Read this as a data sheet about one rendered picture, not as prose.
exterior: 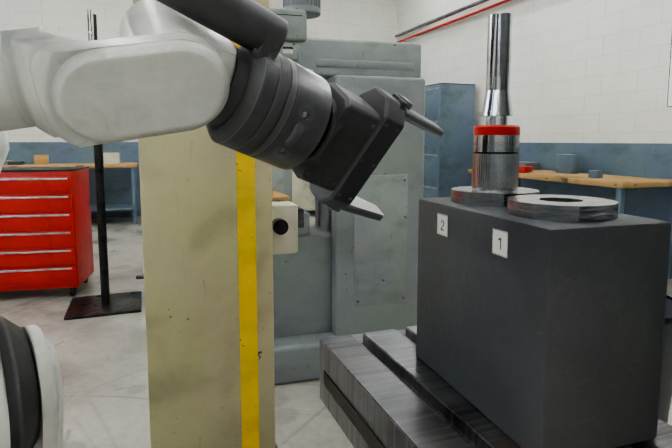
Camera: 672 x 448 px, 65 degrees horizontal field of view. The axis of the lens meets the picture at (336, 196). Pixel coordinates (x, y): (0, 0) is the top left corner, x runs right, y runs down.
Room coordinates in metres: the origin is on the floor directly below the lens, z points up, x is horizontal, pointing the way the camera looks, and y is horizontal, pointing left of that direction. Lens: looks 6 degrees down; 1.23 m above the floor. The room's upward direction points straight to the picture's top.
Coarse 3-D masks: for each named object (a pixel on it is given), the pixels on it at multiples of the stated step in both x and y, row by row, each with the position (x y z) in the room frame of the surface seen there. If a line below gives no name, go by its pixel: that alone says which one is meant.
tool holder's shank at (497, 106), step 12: (492, 24) 0.55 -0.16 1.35; (504, 24) 0.54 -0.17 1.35; (492, 36) 0.55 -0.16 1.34; (504, 36) 0.54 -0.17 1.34; (492, 48) 0.54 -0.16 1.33; (504, 48) 0.54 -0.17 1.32; (492, 60) 0.54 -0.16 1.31; (504, 60) 0.54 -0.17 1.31; (492, 72) 0.54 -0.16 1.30; (504, 72) 0.54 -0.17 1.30; (492, 84) 0.54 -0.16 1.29; (504, 84) 0.54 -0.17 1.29; (492, 96) 0.54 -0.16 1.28; (504, 96) 0.54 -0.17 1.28; (492, 108) 0.54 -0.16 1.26; (504, 108) 0.54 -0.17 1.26; (492, 120) 0.54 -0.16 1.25; (504, 120) 0.54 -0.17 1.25
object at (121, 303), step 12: (96, 24) 3.81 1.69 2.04; (96, 36) 3.80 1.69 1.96; (96, 156) 3.78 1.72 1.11; (96, 168) 3.78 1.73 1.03; (96, 180) 3.78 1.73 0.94; (96, 192) 3.78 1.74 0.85; (96, 204) 3.79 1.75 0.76; (108, 276) 3.81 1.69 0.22; (108, 288) 3.80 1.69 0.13; (72, 300) 3.87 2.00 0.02; (84, 300) 3.87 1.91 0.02; (96, 300) 3.87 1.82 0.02; (108, 300) 3.79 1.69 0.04; (120, 300) 3.87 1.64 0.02; (132, 300) 3.87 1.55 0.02; (72, 312) 3.59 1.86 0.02; (84, 312) 3.59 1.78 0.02; (96, 312) 3.59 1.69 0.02; (108, 312) 3.59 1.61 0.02; (120, 312) 3.61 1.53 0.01; (132, 312) 3.64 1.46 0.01
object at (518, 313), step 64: (512, 192) 0.52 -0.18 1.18; (448, 256) 0.52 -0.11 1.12; (512, 256) 0.42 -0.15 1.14; (576, 256) 0.39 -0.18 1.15; (640, 256) 0.41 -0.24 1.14; (448, 320) 0.52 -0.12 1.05; (512, 320) 0.42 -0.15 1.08; (576, 320) 0.39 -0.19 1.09; (640, 320) 0.41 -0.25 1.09; (512, 384) 0.42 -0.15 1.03; (576, 384) 0.39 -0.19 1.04; (640, 384) 0.41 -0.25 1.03
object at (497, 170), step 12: (480, 144) 0.54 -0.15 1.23; (492, 144) 0.53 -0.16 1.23; (504, 144) 0.53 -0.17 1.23; (516, 144) 0.53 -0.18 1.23; (480, 156) 0.54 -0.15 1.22; (492, 156) 0.53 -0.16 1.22; (504, 156) 0.53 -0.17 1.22; (516, 156) 0.54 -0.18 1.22; (480, 168) 0.54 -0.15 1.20; (492, 168) 0.53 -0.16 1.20; (504, 168) 0.53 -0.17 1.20; (516, 168) 0.54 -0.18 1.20; (480, 180) 0.54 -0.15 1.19; (492, 180) 0.53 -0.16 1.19; (504, 180) 0.53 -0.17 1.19; (516, 180) 0.54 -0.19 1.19
